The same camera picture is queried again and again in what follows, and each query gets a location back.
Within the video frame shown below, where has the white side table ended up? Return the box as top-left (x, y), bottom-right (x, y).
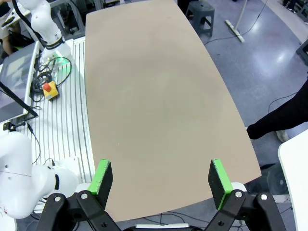
top-left (278, 134), bottom-right (308, 231)

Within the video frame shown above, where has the person in denim jacket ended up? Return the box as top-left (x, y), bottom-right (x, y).
top-left (247, 79), bottom-right (308, 140)

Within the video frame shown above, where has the black coiled cable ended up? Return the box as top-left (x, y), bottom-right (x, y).
top-left (30, 57), bottom-right (73, 100)

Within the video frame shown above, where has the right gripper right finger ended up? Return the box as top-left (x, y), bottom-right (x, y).
top-left (204, 158), bottom-right (287, 231)

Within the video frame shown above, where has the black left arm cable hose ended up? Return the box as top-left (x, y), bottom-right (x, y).
top-left (12, 0), bottom-right (48, 49)

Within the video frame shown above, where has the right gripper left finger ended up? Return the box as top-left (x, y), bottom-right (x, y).
top-left (36, 159), bottom-right (121, 231)

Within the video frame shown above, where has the grey flat monitor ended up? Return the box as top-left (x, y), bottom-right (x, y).
top-left (0, 40), bottom-right (40, 123)

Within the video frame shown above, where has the white slotted mounting plate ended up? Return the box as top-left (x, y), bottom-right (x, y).
top-left (14, 37), bottom-right (96, 193)

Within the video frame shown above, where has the white sneaker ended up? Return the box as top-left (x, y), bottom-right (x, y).
top-left (276, 130), bottom-right (290, 143)

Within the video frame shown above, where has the dark grey plastic stool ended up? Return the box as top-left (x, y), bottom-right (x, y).
top-left (185, 1), bottom-right (215, 37)

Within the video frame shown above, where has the yellow emergency stop box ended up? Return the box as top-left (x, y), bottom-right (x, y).
top-left (42, 81), bottom-right (60, 101)

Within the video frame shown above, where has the black metal rod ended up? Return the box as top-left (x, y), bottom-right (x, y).
top-left (0, 81), bottom-right (39, 119)

